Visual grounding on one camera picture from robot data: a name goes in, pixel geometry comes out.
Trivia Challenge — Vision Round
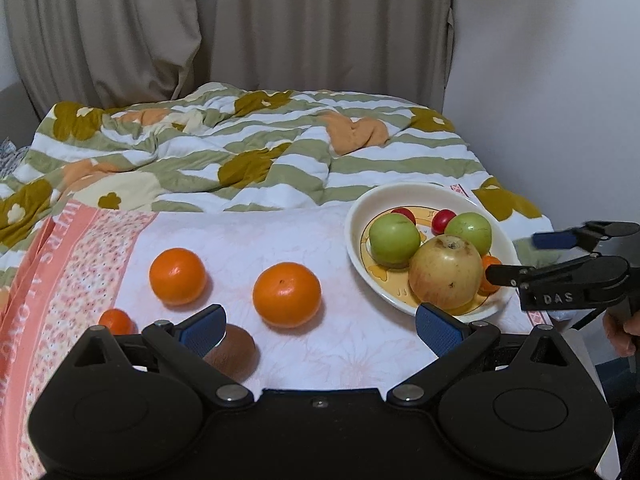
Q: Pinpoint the large green apple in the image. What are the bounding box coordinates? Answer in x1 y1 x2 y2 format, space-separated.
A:
369 213 422 269

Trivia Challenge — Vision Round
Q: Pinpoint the person's dark trouser leg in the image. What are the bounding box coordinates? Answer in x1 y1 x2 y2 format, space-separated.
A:
597 359 640 480

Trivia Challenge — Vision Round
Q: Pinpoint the large orange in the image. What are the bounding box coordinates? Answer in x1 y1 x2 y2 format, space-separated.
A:
252 262 322 330
149 247 207 307

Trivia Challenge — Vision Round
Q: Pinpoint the small tangerine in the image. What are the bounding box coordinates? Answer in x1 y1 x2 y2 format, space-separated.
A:
480 255 504 295
98 308 135 336

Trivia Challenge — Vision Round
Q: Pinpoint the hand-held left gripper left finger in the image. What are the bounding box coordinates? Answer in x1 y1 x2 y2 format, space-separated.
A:
62 304 255 407

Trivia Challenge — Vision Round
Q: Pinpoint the person's right hand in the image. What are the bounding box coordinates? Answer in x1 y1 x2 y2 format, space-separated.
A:
602 305 640 359

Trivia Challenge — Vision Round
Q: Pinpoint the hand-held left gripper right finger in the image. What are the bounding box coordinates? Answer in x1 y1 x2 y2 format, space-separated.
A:
387 303 577 407

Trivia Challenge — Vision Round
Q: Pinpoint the small green apple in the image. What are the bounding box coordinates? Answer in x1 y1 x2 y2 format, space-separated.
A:
444 212 494 257

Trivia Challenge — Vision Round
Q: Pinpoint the cream cartoon print plate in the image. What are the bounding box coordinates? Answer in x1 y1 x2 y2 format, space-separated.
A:
346 182 521 324

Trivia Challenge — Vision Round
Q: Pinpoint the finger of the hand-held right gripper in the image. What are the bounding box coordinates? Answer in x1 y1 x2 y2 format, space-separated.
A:
485 255 632 289
532 220 640 251

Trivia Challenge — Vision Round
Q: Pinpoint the yellow apple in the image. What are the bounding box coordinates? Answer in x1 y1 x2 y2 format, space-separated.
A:
409 235 485 311

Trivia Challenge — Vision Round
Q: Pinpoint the small patterned pillow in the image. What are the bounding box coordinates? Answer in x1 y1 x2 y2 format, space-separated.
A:
0 137 27 177

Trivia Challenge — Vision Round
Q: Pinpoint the grey padded headboard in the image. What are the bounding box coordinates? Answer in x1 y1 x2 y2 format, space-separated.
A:
0 81 42 152

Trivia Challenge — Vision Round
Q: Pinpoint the beige curtain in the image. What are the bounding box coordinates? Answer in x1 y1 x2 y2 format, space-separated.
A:
0 0 457 117

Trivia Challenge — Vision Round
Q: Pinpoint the brown kiwi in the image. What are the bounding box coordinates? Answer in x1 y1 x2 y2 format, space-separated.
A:
204 323 260 384

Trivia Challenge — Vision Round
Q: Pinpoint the pink floral tablecloth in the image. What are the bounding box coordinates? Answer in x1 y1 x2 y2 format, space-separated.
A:
0 182 557 480

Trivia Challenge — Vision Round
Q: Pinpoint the green striped floral blanket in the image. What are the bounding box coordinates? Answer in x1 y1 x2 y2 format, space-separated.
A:
0 81 552 283

